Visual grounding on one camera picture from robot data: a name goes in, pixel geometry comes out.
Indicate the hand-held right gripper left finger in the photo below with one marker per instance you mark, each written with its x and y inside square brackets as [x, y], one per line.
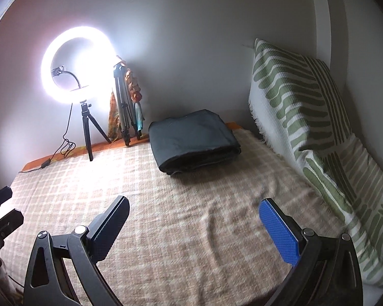
[110, 229]

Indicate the gooseneck phone holder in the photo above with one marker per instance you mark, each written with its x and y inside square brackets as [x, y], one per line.
[71, 76]

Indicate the dark grey pants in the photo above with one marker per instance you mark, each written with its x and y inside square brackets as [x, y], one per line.
[191, 137]

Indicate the small black tripod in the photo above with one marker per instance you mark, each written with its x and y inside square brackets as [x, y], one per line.
[87, 127]

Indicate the light blue cloth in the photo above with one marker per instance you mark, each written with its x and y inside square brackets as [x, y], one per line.
[139, 116]

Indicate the green striped white throw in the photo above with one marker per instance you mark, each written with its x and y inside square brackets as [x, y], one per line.
[284, 102]

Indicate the orange patterned cloth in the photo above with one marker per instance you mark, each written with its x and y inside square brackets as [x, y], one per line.
[113, 121]

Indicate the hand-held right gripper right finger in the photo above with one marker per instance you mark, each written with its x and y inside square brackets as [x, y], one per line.
[281, 232]

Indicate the silver tripod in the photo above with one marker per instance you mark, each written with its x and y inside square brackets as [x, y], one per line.
[121, 102]

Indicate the beige plaid blanket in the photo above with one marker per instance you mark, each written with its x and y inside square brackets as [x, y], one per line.
[194, 223]

